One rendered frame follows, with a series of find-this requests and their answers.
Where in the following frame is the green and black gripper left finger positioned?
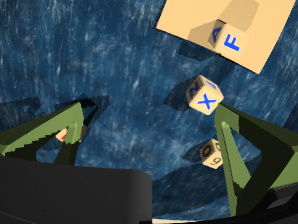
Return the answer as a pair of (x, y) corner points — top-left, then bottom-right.
(0, 102), (84, 166)

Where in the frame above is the beige letter block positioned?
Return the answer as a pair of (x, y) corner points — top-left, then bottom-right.
(207, 19), (250, 60)
(56, 124), (87, 142)
(200, 139), (222, 169)
(186, 75), (223, 115)

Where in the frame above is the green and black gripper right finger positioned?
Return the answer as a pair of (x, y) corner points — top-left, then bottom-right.
(214, 102), (298, 217)

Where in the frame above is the beige mat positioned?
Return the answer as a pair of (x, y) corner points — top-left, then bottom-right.
(156, 0), (295, 74)

